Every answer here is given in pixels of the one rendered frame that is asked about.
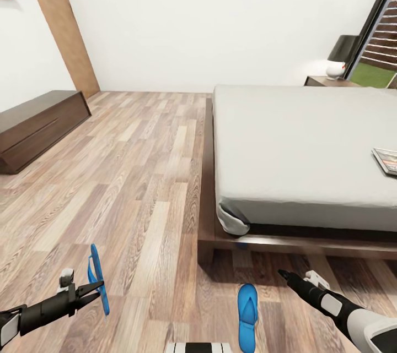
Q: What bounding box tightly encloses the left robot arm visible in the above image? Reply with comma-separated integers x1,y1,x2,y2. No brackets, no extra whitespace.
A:
0,268,105,351

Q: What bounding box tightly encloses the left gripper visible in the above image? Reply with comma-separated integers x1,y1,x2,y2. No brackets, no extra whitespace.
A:
40,281,105,327

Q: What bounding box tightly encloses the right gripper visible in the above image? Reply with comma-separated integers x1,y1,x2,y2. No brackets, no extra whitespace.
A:
277,269,319,306

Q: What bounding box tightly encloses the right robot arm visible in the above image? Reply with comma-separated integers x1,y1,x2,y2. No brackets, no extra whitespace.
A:
277,269,397,353

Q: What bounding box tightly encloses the sandal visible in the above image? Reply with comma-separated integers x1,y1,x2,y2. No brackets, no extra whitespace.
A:
238,284,258,353
88,243,110,315

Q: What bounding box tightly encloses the hardback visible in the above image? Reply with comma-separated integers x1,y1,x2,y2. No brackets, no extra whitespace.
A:
372,148,397,176

